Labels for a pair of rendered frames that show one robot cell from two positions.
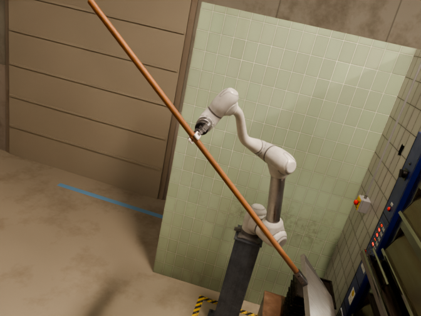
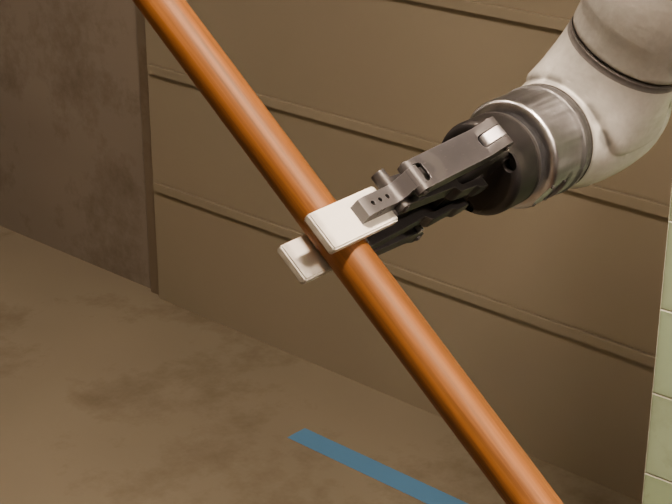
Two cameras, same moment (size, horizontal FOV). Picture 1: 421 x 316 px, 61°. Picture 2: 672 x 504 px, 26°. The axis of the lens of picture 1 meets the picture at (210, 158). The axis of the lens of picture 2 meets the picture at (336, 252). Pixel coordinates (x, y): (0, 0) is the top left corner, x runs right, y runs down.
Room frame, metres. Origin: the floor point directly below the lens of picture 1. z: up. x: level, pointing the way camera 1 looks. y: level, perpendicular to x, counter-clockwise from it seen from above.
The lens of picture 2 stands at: (0.92, -0.40, 2.32)
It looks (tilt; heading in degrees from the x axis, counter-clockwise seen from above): 23 degrees down; 34
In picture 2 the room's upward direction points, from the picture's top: straight up
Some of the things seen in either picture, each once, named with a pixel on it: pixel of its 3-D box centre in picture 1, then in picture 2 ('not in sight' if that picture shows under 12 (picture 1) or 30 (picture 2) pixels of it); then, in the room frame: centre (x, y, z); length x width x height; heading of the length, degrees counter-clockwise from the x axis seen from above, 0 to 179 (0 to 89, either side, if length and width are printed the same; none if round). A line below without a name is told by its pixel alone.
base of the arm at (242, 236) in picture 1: (247, 231); not in sight; (2.43, -0.42, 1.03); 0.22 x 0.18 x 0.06; 81
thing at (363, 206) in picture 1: (362, 204); not in sight; (2.47, -1.19, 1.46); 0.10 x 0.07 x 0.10; 173
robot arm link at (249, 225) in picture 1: (255, 218); not in sight; (2.42, -0.44, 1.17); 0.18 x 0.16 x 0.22; 38
